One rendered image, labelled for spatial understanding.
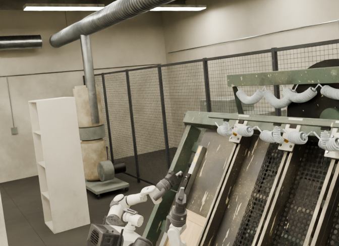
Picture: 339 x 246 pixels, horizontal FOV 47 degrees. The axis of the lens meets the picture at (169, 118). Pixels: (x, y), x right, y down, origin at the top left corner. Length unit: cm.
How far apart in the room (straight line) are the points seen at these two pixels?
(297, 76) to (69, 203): 451
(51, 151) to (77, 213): 108
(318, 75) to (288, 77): 25
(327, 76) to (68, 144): 445
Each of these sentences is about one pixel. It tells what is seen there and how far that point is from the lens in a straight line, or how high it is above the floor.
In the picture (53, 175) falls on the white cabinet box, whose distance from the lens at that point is 627.
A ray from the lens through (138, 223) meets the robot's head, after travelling 239.
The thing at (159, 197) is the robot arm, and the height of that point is 143.
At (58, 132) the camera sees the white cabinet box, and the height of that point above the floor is 154.
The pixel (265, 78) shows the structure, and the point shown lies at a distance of 303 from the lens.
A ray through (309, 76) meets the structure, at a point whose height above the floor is 215.
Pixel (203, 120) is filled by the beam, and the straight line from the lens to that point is 291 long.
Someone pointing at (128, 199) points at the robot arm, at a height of 141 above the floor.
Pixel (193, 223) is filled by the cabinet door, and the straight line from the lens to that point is 273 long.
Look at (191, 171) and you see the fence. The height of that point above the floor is 154.
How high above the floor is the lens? 225
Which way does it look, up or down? 6 degrees down
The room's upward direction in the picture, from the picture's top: 6 degrees counter-clockwise
